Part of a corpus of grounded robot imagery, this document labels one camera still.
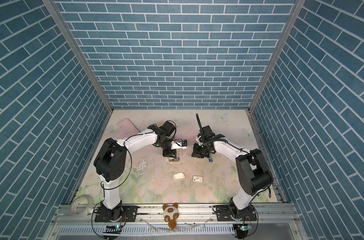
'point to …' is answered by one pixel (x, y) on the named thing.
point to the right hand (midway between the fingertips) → (191, 153)
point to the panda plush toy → (171, 214)
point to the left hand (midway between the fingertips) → (175, 153)
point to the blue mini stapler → (210, 159)
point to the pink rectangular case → (126, 128)
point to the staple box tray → (179, 175)
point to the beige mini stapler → (175, 159)
